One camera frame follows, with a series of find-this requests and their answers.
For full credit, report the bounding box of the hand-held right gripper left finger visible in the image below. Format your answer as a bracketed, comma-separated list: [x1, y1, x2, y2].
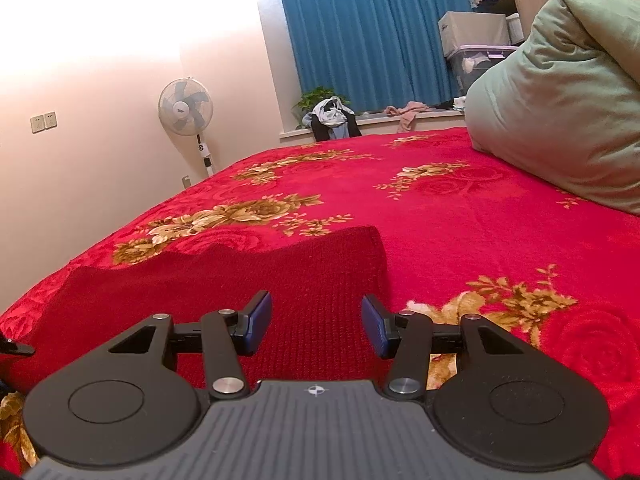
[107, 290, 273, 402]

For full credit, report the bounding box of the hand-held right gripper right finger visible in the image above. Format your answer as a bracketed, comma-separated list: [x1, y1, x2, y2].
[361, 294, 522, 402]

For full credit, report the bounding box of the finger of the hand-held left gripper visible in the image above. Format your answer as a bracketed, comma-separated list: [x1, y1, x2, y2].
[0, 337, 37, 357]

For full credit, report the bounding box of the dark red knitted sweater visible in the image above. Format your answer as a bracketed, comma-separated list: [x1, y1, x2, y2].
[10, 226, 393, 392]

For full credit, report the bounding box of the clothes pile on black chair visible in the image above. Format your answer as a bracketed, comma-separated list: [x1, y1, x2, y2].
[301, 96, 362, 142]

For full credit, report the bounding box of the red floral blanket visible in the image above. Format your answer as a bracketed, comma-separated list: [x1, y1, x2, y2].
[0, 127, 640, 480]

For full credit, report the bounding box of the white windowsill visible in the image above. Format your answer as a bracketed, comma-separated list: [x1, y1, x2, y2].
[279, 110, 468, 142]

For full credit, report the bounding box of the pink cloth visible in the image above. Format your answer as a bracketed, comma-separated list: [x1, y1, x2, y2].
[383, 101, 432, 133]

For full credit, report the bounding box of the white standing fan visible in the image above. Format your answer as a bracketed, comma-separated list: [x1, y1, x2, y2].
[158, 77, 217, 177]

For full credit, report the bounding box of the green potted plant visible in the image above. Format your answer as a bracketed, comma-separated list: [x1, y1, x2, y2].
[292, 86, 351, 115]

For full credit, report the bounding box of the clear storage box purple lid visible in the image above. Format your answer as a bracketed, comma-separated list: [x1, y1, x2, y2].
[446, 44, 521, 97]

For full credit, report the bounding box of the blue curtain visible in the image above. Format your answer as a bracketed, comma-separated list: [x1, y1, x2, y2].
[276, 0, 501, 113]

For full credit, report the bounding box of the pale green pillow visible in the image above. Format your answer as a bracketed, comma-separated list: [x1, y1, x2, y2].
[465, 0, 640, 216]

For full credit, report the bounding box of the grey cardboard box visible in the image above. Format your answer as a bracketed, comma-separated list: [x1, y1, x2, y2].
[438, 11, 511, 56]

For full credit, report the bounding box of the small white container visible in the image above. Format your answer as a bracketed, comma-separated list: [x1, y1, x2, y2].
[505, 12, 526, 45]

